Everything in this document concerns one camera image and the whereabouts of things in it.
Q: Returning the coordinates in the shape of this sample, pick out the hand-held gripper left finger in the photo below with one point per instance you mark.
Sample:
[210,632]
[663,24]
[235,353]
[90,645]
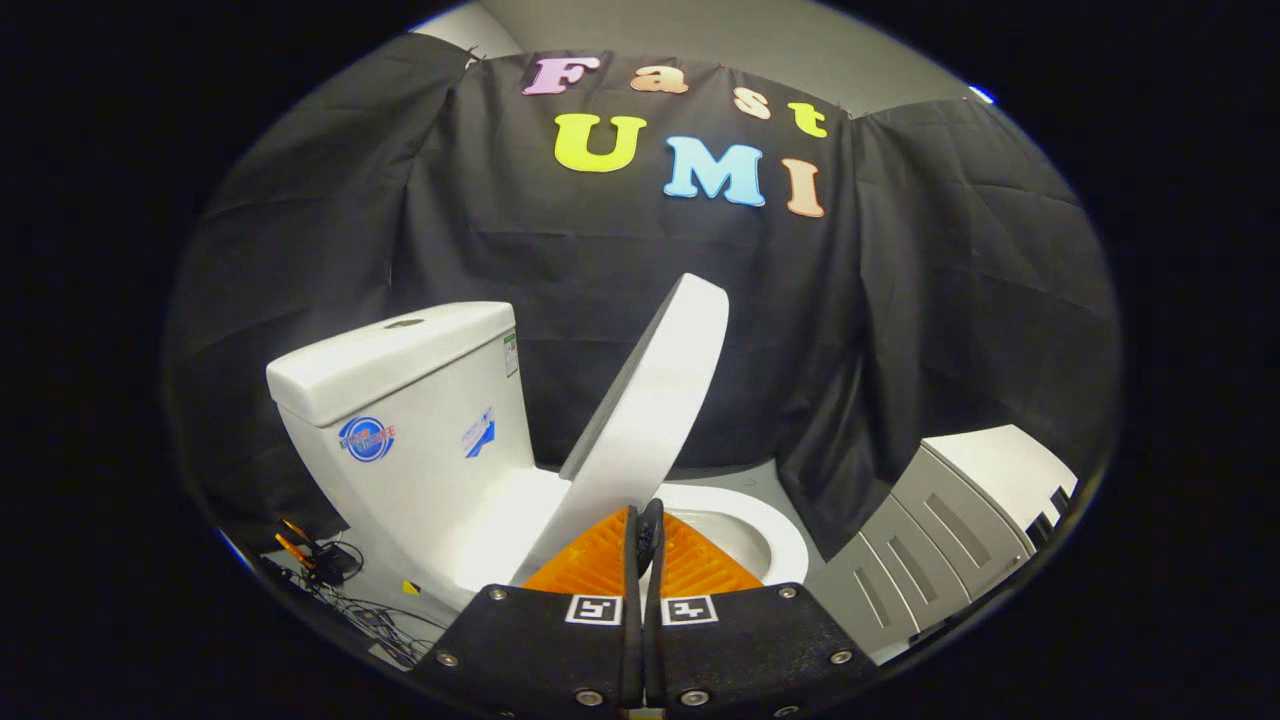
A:
[540,650]

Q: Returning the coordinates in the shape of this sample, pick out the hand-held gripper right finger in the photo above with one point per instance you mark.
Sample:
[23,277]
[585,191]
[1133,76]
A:
[750,650]

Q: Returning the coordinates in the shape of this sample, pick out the white toilet lid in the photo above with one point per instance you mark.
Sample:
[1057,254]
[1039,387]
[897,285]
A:
[650,400]

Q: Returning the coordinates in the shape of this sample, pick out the white toilet seat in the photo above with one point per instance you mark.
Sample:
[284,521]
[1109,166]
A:
[785,535]

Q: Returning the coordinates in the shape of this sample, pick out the white ceramic toilet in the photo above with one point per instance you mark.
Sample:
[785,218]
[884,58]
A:
[420,480]

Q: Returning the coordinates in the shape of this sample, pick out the grey cabinet with white top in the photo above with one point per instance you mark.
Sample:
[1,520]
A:
[950,530]

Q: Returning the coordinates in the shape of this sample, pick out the black backdrop cloth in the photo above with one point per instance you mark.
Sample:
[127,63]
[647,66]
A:
[620,260]

